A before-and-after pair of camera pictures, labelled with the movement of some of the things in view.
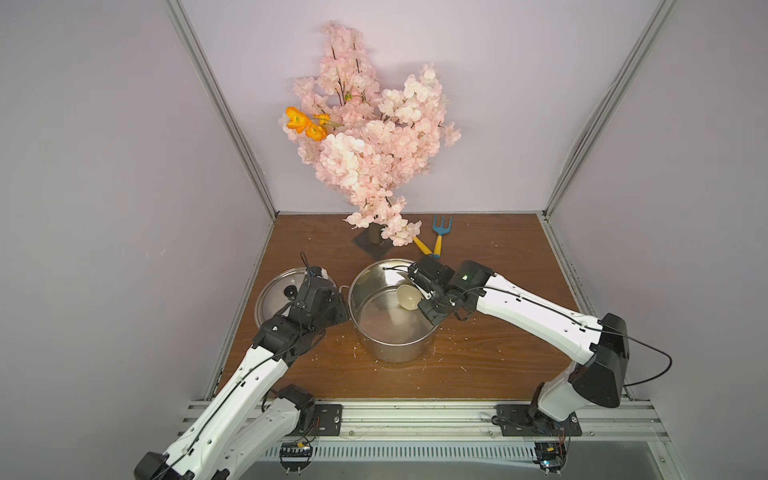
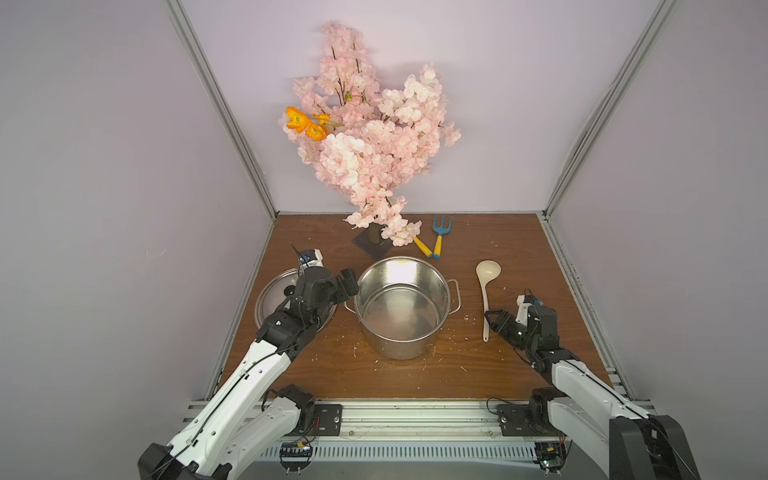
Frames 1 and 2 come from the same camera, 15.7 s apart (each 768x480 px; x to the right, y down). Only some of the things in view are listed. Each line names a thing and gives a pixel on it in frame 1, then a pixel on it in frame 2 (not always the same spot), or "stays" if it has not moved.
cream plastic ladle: (408, 296) to (487, 271)
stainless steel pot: (384, 329) stays
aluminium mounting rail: (474, 422) stays
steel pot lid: (277, 296) stays
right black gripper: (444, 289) to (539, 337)
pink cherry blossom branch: (380, 139) stays
